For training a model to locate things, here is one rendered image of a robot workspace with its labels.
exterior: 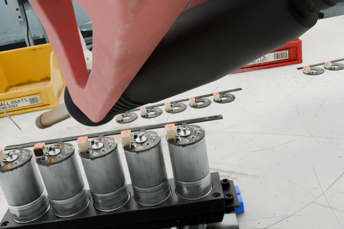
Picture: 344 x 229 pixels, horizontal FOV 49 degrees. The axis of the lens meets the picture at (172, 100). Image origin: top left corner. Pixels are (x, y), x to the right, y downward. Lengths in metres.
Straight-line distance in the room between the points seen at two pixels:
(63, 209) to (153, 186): 0.06
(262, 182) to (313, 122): 0.10
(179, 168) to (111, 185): 0.04
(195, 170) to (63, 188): 0.08
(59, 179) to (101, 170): 0.03
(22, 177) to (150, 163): 0.08
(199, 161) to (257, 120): 0.15
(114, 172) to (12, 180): 0.06
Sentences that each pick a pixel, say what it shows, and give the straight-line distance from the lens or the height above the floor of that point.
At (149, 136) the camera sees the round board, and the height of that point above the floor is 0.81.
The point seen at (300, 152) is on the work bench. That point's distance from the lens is 0.33.
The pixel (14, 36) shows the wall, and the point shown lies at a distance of 4.81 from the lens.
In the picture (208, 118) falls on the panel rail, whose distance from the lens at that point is 0.25.
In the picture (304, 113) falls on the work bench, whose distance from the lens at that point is 0.39.
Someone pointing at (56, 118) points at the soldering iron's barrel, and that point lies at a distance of 0.20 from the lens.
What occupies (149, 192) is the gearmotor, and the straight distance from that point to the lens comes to 0.25.
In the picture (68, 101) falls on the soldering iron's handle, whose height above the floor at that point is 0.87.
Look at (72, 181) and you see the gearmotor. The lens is 0.25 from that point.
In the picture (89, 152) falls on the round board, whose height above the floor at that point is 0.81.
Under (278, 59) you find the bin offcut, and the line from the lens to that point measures 0.51.
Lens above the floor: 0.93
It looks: 23 degrees down
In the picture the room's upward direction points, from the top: 10 degrees counter-clockwise
